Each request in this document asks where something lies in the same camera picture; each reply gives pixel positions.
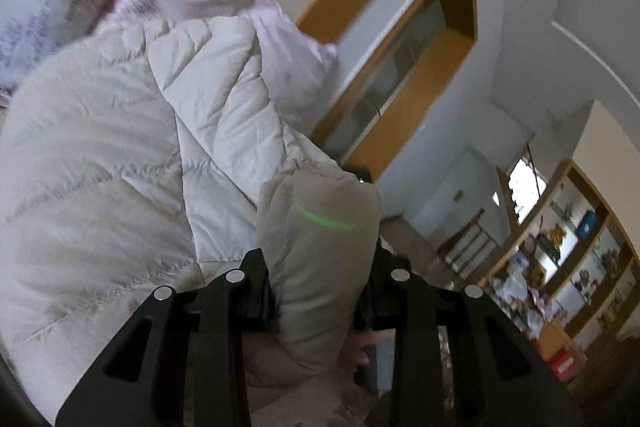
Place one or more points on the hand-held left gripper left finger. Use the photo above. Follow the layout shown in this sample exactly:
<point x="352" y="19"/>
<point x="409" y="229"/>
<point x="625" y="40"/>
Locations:
<point x="257" y="292"/>

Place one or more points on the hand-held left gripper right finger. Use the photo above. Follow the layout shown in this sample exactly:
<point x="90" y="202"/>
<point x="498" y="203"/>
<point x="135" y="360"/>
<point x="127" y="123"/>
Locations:
<point x="417" y="337"/>

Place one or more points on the beige quilted down coat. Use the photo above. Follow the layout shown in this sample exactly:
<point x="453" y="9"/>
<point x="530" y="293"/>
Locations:
<point x="125" y="157"/>

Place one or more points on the person's right hand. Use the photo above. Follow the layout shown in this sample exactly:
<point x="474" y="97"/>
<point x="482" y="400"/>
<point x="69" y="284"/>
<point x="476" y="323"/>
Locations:
<point x="359" y="349"/>

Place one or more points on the white door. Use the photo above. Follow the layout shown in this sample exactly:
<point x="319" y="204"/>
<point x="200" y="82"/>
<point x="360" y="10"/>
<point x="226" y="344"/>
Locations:
<point x="450" y="177"/>

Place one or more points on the pile of assorted clutter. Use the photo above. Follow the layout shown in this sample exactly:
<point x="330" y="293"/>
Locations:
<point x="520" y="292"/>

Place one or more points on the wooden chair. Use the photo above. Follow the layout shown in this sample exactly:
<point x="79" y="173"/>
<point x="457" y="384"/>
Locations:
<point x="472" y="237"/>

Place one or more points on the wooden headboard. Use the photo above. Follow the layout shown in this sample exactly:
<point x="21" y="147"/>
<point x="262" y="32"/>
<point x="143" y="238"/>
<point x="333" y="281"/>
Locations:
<point x="425" y="72"/>

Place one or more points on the red box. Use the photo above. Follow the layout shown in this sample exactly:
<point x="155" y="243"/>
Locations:
<point x="562" y="363"/>

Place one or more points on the yellow figure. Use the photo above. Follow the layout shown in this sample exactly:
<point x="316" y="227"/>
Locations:
<point x="554" y="241"/>

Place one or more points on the large white floral pillow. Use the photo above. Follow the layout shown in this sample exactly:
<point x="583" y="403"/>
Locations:
<point x="240" y="17"/>

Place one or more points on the blue box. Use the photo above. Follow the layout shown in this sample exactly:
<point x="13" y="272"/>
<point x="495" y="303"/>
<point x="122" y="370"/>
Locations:
<point x="586" y="224"/>

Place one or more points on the wooden shelf unit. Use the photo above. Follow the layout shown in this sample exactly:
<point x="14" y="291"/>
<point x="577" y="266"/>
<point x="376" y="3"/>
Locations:
<point x="610" y="267"/>

